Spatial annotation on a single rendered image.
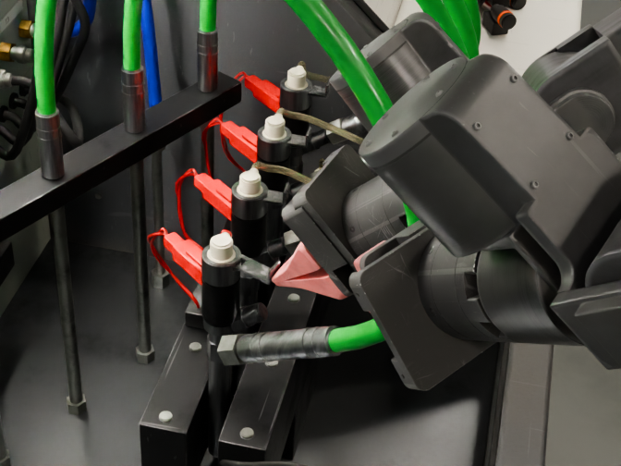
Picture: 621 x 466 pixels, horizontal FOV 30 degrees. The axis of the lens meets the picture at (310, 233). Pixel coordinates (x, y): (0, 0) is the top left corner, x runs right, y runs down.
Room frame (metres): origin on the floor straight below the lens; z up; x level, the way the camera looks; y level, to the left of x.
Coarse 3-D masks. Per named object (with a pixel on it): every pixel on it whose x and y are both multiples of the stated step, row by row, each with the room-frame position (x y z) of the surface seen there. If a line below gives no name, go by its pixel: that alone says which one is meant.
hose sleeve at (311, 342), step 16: (256, 336) 0.52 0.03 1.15; (272, 336) 0.51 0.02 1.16; (288, 336) 0.50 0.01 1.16; (304, 336) 0.50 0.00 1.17; (320, 336) 0.49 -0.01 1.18; (240, 352) 0.52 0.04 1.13; (256, 352) 0.51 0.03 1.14; (272, 352) 0.50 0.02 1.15; (288, 352) 0.50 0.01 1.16; (304, 352) 0.49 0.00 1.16; (320, 352) 0.49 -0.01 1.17; (336, 352) 0.49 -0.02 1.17
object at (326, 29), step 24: (288, 0) 0.51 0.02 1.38; (312, 0) 0.51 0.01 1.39; (312, 24) 0.50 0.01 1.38; (336, 24) 0.50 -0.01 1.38; (336, 48) 0.49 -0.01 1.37; (360, 72) 0.49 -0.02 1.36; (360, 96) 0.48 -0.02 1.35; (384, 96) 0.48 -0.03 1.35; (408, 216) 0.47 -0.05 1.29; (336, 336) 0.49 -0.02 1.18; (360, 336) 0.48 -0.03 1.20
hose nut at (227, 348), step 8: (224, 336) 0.53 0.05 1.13; (232, 336) 0.53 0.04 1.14; (240, 336) 0.53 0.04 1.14; (224, 344) 0.53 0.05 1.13; (232, 344) 0.52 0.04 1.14; (224, 352) 0.52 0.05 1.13; (232, 352) 0.52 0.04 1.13; (224, 360) 0.52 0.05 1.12; (232, 360) 0.52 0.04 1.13; (240, 360) 0.52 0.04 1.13
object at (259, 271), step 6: (246, 258) 0.63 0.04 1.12; (246, 264) 0.62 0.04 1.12; (252, 264) 0.62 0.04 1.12; (258, 264) 0.63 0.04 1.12; (234, 270) 0.62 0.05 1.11; (240, 270) 0.62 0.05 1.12; (246, 270) 0.62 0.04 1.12; (252, 270) 0.62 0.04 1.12; (258, 270) 0.62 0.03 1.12; (264, 270) 0.62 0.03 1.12; (252, 276) 0.61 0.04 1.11; (258, 276) 0.61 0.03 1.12; (264, 276) 0.61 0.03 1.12; (264, 282) 0.61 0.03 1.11; (270, 282) 0.61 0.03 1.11
